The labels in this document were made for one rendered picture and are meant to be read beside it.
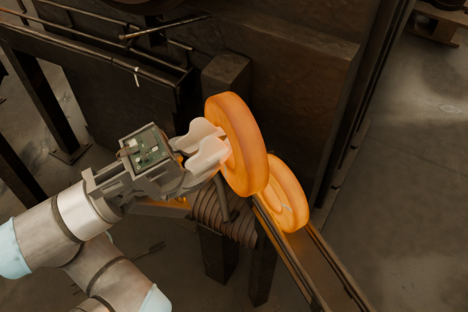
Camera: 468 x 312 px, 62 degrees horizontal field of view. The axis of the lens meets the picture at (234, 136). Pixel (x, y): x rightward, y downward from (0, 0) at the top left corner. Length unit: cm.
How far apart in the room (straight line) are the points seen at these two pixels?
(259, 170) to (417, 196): 127
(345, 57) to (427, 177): 109
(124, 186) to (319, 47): 47
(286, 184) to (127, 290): 31
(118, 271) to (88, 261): 5
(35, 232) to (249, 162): 28
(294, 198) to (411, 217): 102
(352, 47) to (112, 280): 59
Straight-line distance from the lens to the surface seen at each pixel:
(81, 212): 54
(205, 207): 96
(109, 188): 52
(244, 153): 50
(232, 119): 51
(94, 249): 64
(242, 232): 95
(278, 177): 69
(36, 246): 57
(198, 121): 53
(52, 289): 155
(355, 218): 160
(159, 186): 54
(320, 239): 75
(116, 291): 60
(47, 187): 175
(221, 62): 86
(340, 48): 81
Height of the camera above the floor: 136
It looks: 51 degrees down
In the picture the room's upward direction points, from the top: straight up
